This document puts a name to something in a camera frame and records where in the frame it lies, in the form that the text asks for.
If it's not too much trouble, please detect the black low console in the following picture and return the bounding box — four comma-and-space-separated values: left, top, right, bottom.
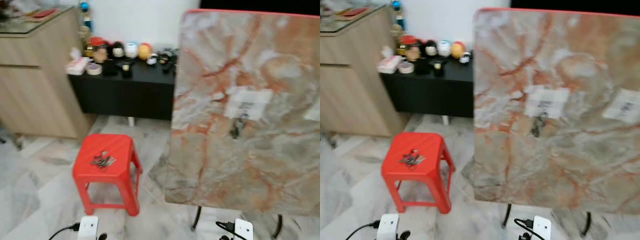
378, 55, 475, 118
68, 55, 176, 121

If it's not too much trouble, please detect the black wallet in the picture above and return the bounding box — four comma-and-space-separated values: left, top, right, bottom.
102, 59, 120, 77
414, 57, 432, 76

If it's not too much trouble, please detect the blue trophy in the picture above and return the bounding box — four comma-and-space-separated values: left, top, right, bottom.
79, 1, 94, 31
391, 0, 406, 30

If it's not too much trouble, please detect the white paper label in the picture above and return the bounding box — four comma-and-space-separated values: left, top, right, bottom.
524, 85, 571, 120
303, 100, 321, 122
224, 87, 274, 121
602, 89, 640, 124

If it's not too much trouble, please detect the metal hook with keys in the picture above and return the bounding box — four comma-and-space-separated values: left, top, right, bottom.
531, 112, 549, 138
229, 113, 249, 140

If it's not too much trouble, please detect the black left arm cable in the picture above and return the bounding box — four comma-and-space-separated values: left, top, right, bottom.
48, 223, 81, 240
345, 220, 381, 240

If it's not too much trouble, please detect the light wooden cabinet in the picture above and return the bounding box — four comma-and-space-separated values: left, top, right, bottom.
0, 6, 96, 139
320, 6, 408, 137

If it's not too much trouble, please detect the red plastic stool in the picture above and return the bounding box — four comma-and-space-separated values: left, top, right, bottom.
72, 133, 143, 217
381, 132, 456, 214

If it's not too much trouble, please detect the pink white tissue box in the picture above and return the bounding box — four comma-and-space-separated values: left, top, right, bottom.
66, 47, 91, 76
378, 46, 403, 74

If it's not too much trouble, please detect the marble pattern board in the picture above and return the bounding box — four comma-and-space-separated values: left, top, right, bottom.
165, 9, 321, 217
470, 7, 640, 217

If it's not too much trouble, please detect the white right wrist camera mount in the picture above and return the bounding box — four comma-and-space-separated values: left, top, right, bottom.
234, 218, 254, 240
531, 215, 552, 240

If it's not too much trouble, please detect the red lid snack jar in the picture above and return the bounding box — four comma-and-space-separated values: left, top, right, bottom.
400, 35, 420, 62
89, 36, 109, 64

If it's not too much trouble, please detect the bunch of keys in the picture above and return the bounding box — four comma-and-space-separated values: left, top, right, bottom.
399, 149, 426, 168
90, 151, 117, 169

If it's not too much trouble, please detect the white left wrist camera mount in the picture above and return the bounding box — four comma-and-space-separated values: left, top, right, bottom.
77, 216, 99, 240
376, 214, 400, 240

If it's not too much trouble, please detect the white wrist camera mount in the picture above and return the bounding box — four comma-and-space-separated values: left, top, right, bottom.
531, 215, 552, 240
234, 218, 254, 240
77, 216, 99, 240
376, 214, 400, 240

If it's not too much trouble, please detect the gold trophy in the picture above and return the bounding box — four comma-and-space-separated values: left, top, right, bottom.
80, 25, 93, 56
395, 24, 407, 55

